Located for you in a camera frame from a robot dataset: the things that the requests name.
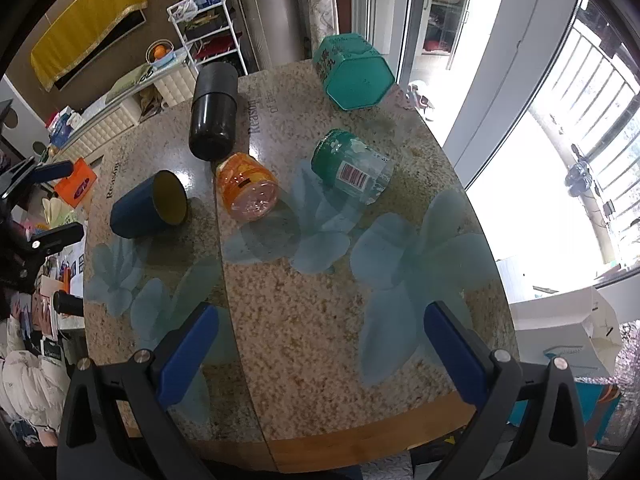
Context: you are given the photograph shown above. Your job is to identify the green cushion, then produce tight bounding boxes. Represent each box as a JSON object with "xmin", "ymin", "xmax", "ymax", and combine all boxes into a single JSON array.
[{"xmin": 104, "ymin": 65, "xmax": 160, "ymax": 103}]

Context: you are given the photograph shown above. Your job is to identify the bowl of fruit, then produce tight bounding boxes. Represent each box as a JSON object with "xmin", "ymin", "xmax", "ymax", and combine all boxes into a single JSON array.
[{"xmin": 145, "ymin": 40, "xmax": 176, "ymax": 67}]

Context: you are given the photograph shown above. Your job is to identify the patterned curtain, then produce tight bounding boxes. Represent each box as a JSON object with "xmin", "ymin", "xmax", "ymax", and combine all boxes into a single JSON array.
[{"xmin": 300, "ymin": 0, "xmax": 373, "ymax": 61}]

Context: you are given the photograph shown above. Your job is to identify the white cardboard box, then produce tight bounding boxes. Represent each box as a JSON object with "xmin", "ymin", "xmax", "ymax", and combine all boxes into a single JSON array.
[{"xmin": 495, "ymin": 255, "xmax": 623, "ymax": 378}]

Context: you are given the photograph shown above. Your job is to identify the yellow cloth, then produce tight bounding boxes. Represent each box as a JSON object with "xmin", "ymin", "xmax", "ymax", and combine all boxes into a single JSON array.
[{"xmin": 30, "ymin": 0, "xmax": 149, "ymax": 92}]

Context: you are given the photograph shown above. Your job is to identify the dark shoes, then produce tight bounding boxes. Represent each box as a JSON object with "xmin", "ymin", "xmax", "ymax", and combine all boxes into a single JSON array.
[{"xmin": 564, "ymin": 144, "xmax": 593, "ymax": 197}]

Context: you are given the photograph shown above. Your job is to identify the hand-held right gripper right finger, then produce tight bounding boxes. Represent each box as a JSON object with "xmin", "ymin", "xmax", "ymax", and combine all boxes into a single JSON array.
[{"xmin": 424, "ymin": 301, "xmax": 589, "ymax": 480}]

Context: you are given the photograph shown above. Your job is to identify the green clear plastic jar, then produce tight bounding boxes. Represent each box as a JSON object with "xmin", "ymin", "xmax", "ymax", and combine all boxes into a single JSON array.
[{"xmin": 311, "ymin": 129, "xmax": 395, "ymax": 206}]

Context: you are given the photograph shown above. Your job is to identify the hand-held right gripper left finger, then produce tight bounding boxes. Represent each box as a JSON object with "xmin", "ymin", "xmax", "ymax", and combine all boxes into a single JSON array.
[{"xmin": 56, "ymin": 302, "xmax": 221, "ymax": 480}]

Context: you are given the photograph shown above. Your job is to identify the white wire rack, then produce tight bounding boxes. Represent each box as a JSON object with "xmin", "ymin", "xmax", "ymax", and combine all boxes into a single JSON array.
[{"xmin": 166, "ymin": 0, "xmax": 249, "ymax": 78}]

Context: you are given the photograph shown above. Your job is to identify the white tufted bench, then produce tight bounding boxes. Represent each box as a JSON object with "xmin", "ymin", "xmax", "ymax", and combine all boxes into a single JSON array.
[{"xmin": 50, "ymin": 62, "xmax": 197, "ymax": 153}]

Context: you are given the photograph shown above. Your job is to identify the orange packet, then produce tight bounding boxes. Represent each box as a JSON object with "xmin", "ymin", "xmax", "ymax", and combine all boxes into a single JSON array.
[{"xmin": 53, "ymin": 157, "xmax": 98, "ymax": 209}]

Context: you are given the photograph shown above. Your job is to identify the teal hexagonal tin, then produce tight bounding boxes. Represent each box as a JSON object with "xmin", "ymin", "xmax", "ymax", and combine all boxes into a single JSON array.
[{"xmin": 312, "ymin": 33, "xmax": 396, "ymax": 112}]

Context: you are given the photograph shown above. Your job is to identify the orange plastic jar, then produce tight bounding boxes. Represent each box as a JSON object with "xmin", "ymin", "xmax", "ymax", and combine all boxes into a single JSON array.
[{"xmin": 215, "ymin": 152, "xmax": 279, "ymax": 223}]

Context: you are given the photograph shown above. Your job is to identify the dark blue cup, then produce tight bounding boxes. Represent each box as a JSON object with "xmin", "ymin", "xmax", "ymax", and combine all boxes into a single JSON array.
[{"xmin": 110, "ymin": 170, "xmax": 190, "ymax": 239}]

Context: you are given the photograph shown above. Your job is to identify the white padded jacket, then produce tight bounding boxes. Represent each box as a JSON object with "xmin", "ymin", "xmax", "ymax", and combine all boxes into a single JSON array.
[{"xmin": 0, "ymin": 330, "xmax": 71, "ymax": 448}]

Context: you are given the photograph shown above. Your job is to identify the black cylindrical cup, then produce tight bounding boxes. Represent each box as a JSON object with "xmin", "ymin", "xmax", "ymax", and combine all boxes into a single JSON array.
[{"xmin": 188, "ymin": 62, "xmax": 239, "ymax": 162}]

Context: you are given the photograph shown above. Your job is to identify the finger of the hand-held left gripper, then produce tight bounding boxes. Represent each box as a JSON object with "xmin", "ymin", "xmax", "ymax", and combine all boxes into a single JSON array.
[
  {"xmin": 0, "ymin": 222, "xmax": 85, "ymax": 283},
  {"xmin": 0, "ymin": 157, "xmax": 74, "ymax": 198}
]

